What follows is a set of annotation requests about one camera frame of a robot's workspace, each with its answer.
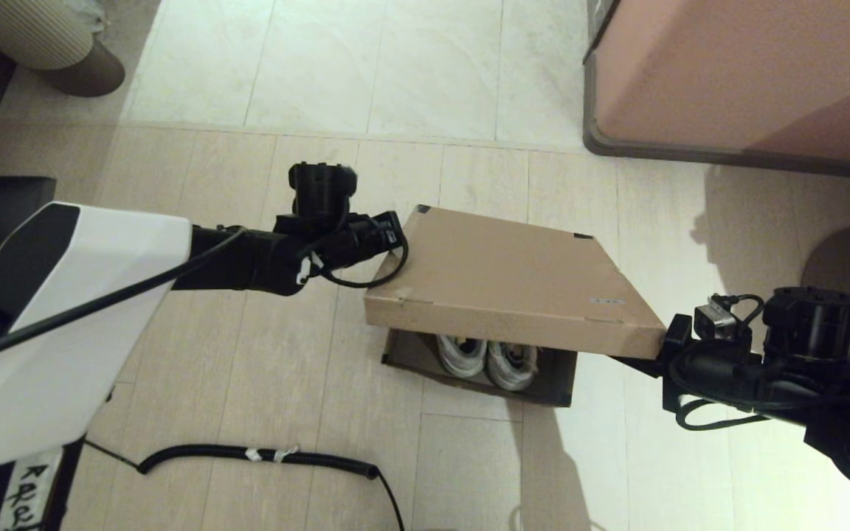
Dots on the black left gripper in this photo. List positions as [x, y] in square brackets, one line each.
[366, 237]

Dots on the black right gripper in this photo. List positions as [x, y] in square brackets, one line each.
[705, 372]

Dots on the white lace-up sneaker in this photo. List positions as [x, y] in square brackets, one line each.
[512, 365]
[462, 358]

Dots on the brown cardboard shoe box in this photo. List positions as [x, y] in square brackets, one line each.
[506, 273]

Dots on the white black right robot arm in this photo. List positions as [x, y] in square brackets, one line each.
[809, 317]

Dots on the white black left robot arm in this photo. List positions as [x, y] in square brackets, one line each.
[100, 243]

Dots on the pink cabinet with dark plinth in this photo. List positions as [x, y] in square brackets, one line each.
[727, 74]

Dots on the white crumpled plastic bag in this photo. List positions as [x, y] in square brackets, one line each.
[89, 15]

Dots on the ribbed beige cylinder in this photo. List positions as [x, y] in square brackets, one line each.
[26, 29]

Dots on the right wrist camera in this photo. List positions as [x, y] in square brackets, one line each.
[716, 321]

